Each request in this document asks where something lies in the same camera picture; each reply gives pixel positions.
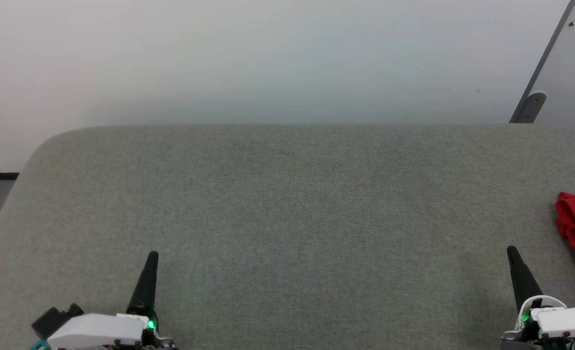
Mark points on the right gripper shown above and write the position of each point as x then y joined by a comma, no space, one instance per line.
569,322

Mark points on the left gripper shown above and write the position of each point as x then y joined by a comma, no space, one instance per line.
97,330

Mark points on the light grey partition panel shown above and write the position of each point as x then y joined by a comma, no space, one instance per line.
574,73

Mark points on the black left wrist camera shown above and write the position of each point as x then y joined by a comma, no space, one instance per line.
51,323

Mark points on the grey metal foot bracket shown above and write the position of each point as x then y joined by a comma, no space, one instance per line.
532,104

